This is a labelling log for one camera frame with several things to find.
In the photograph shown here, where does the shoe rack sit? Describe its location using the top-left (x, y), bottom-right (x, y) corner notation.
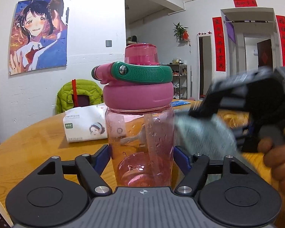
top-left (166, 64), bottom-right (188, 100)

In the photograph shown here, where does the doorway pull-up bar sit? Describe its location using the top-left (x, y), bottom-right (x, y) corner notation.
top-left (223, 20), bottom-right (276, 24)

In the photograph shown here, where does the red strap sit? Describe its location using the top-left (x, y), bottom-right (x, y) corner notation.
top-left (72, 79), bottom-right (79, 107)

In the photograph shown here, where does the red couplet banner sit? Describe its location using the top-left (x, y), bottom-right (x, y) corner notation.
top-left (276, 15), bottom-right (285, 67)
top-left (212, 17), bottom-right (226, 72)

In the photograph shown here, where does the person's right hand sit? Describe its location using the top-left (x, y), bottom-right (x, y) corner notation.
top-left (258, 125), bottom-right (285, 198)

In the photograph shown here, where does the white tissue pack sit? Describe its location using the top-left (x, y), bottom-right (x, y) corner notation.
top-left (62, 104), bottom-right (108, 143)

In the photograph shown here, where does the brown door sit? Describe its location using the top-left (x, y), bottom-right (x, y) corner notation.
top-left (256, 39), bottom-right (274, 73)

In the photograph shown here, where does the green striped towel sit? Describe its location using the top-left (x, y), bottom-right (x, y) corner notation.
top-left (173, 113), bottom-right (254, 183)

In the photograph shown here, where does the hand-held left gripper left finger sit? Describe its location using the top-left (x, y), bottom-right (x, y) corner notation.
top-left (37, 144), bottom-right (112, 196)

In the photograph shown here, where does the pink water bottle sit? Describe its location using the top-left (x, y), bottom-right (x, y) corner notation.
top-left (91, 43), bottom-right (175, 188)

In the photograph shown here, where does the maroon chair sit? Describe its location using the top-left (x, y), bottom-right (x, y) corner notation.
top-left (72, 94), bottom-right (86, 106)

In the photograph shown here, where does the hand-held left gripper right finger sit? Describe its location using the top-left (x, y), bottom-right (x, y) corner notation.
top-left (174, 146), bottom-right (250, 196)

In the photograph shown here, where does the blue flat packet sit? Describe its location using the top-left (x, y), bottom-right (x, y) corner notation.
top-left (170, 100), bottom-right (192, 107)

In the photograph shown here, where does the wall poster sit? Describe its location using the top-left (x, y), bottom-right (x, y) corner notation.
top-left (9, 0), bottom-right (69, 76)

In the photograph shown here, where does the purple cloth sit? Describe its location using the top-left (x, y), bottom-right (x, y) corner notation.
top-left (224, 17), bottom-right (236, 44)

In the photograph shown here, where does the green puffer jacket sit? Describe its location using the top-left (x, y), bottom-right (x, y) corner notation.
top-left (56, 81), bottom-right (104, 114)

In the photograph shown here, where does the red horizontal banner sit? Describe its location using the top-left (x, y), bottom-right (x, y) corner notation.
top-left (233, 0), bottom-right (257, 8)

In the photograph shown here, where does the potted plant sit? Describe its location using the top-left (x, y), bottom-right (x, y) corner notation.
top-left (173, 22), bottom-right (189, 44)

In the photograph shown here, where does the plastic bag of rubber bands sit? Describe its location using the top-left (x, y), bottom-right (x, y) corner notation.
top-left (222, 112), bottom-right (251, 130)

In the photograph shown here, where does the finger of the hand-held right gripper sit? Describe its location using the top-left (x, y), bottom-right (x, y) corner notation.
top-left (189, 81), bottom-right (228, 118)

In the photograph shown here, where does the wall mirror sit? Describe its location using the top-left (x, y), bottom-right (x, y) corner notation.
top-left (197, 31), bottom-right (213, 101)

